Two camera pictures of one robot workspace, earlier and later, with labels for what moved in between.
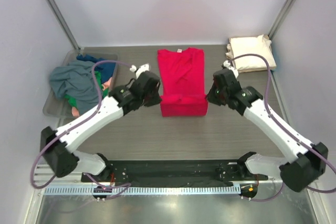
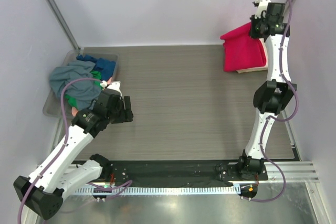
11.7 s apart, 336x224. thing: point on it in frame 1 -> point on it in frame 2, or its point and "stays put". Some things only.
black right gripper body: x=222 y=92 -> x=256 y=26
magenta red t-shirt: x=182 y=75 -> x=241 y=51
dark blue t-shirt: x=106 y=68 stays put
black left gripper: x=156 y=99 -> x=126 y=114
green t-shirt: x=104 y=93 stays put
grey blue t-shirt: x=76 y=79 stays put
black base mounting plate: x=174 y=172 stays put
